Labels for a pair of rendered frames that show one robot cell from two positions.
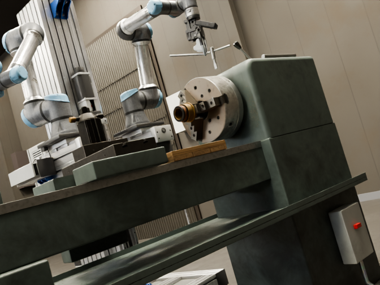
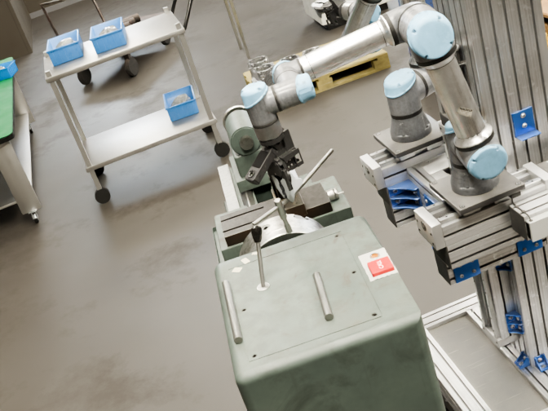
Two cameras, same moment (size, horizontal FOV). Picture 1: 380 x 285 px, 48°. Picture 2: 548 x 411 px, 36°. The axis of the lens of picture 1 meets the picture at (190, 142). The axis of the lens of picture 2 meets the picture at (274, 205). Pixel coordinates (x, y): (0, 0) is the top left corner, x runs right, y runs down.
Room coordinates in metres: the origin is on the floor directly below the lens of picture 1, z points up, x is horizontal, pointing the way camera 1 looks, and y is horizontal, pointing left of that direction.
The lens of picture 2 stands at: (3.60, -1.85, 2.51)
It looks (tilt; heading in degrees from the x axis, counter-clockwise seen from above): 28 degrees down; 131
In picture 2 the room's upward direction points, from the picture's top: 19 degrees counter-clockwise
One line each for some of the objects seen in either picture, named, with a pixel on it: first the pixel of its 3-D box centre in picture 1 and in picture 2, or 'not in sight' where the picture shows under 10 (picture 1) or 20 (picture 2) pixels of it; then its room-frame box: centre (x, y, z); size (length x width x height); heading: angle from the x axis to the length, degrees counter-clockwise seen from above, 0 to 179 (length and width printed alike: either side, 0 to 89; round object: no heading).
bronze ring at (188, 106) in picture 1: (185, 112); not in sight; (1.96, -0.02, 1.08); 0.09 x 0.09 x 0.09; 42
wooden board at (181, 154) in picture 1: (173, 159); not in sight; (1.87, 0.09, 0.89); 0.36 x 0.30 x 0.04; 42
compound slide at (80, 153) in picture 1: (101, 150); (288, 201); (1.73, 0.35, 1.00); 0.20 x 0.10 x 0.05; 132
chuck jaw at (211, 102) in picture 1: (210, 104); not in sight; (1.94, -0.13, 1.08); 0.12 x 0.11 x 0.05; 42
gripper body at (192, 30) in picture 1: (194, 29); (279, 152); (2.21, -0.19, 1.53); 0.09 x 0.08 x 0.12; 71
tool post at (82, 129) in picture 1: (92, 133); (280, 183); (1.71, 0.37, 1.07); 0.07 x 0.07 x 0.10; 42
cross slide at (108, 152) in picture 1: (106, 159); (275, 214); (1.67, 0.33, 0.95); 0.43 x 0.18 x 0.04; 42
